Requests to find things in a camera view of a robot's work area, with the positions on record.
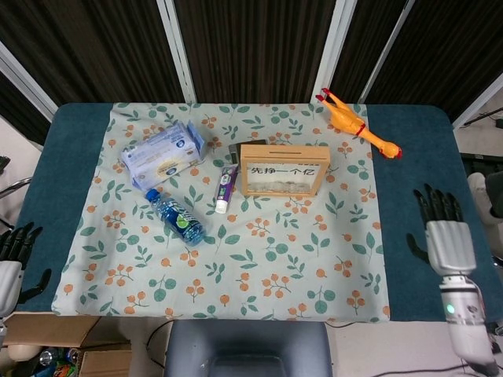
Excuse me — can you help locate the small brown cardboard box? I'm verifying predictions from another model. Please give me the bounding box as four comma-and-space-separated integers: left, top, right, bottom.
80, 349, 133, 377

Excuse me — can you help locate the floral orange berry tablecloth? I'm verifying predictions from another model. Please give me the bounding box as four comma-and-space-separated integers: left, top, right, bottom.
50, 101, 392, 321

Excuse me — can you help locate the dark grey small box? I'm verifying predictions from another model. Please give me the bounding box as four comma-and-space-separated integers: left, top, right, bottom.
228, 137, 269, 164

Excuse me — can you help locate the black floor cable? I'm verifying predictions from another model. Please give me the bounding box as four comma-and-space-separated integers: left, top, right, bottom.
145, 320, 174, 368

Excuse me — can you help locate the purple toothpaste tube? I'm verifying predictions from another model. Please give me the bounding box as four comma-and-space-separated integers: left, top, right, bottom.
214, 164, 240, 214

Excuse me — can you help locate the yellow rubber chicken toy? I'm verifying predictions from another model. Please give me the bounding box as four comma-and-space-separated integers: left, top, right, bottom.
317, 87, 404, 160

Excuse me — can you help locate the teal table cover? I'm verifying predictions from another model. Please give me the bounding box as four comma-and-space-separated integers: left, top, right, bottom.
13, 102, 497, 324

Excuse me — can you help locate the wooden money box frame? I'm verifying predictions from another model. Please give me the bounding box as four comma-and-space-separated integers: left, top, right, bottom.
239, 144, 331, 197

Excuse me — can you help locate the dark folding partition screen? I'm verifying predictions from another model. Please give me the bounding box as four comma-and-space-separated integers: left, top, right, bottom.
0, 0, 503, 146

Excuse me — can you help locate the blue white tissue pack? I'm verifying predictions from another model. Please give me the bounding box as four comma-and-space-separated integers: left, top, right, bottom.
119, 120, 208, 192

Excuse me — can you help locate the grey blue chair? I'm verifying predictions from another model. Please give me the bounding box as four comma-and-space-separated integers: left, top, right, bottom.
163, 320, 333, 377

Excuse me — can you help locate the white shoe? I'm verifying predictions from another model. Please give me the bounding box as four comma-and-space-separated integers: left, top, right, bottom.
467, 171, 490, 207

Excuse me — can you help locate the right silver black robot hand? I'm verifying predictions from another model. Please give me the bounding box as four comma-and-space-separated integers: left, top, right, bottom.
406, 183, 478, 278

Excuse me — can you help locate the dark green crate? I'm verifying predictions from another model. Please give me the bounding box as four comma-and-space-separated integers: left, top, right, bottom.
460, 152, 503, 174

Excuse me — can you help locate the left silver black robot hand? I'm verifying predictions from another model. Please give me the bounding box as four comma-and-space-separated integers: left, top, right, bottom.
0, 221, 53, 317

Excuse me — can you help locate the large brown cardboard box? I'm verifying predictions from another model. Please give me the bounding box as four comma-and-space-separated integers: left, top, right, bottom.
7, 313, 133, 349

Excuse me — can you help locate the blue plastic water bottle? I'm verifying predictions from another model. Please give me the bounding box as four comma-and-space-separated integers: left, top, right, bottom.
145, 188, 207, 247

